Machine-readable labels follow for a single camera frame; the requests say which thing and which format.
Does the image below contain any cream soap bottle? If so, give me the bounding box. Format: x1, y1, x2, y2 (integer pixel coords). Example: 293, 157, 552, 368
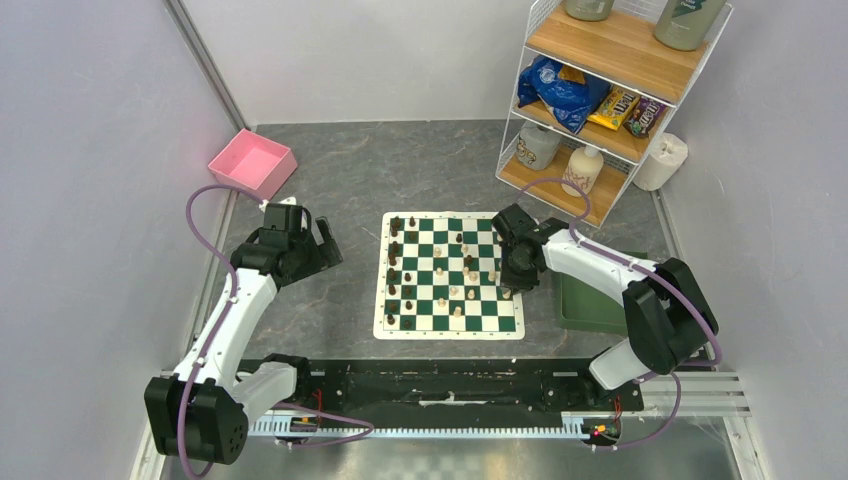
562, 145, 604, 197

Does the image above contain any blue snack bag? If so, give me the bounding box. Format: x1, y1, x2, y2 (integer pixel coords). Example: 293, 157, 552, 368
516, 55, 611, 134

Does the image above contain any green bottle top right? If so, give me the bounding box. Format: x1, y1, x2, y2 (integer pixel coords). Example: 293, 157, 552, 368
654, 0, 727, 51

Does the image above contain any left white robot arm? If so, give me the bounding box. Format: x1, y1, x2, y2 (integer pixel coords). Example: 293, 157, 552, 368
144, 204, 343, 465

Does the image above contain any white wire wooden shelf rack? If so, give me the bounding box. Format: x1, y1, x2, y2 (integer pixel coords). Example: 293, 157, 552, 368
496, 1, 733, 227

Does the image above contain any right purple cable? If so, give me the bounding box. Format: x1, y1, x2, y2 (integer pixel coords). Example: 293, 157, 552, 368
516, 177, 725, 452

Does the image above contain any pink plastic bin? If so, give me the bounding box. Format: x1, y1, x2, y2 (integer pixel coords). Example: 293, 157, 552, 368
207, 129, 298, 200

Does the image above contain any grey jar with lettering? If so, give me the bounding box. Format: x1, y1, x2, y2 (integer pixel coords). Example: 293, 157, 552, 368
516, 121, 561, 171

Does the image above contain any yellow candy bag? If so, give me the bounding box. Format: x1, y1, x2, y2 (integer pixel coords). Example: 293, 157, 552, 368
587, 86, 641, 131

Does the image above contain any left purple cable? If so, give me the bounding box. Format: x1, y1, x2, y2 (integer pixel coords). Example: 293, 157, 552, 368
175, 185, 376, 480

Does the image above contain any white paper towel roll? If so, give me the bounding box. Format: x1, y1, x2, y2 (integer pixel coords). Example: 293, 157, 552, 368
633, 133, 689, 192

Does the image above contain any green plastic tray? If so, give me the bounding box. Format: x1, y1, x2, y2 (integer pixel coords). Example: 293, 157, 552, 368
546, 246, 654, 336

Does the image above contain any green white chess mat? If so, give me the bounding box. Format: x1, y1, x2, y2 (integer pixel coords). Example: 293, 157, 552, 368
373, 211, 525, 341

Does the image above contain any brown candy bag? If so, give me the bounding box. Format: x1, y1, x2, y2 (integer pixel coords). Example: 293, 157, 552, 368
624, 97, 668, 138

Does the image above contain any green bottle top left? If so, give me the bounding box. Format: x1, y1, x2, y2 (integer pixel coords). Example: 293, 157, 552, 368
564, 0, 614, 22

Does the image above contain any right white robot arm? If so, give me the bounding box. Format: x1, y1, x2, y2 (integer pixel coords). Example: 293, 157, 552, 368
492, 204, 718, 409

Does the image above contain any purple cable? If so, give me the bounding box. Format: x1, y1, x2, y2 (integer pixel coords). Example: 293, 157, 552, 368
175, 185, 376, 480
516, 177, 725, 452

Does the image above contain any green bottle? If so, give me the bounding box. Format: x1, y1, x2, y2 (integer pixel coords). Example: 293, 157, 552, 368
564, 0, 614, 22
654, 0, 727, 51

